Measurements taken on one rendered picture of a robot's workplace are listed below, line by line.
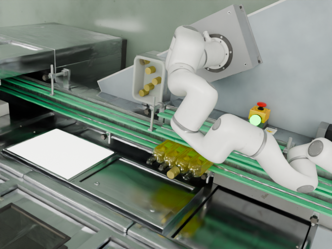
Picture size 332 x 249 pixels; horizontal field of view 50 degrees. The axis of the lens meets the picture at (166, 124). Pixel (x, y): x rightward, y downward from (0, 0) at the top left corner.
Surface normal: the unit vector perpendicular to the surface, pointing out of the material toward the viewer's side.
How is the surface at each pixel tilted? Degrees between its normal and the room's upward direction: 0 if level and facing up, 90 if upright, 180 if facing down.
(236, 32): 4
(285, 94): 0
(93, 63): 90
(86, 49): 90
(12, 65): 90
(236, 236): 91
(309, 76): 0
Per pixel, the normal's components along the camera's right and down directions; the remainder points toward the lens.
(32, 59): 0.85, 0.29
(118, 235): 0.10, -0.91
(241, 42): -0.57, 0.25
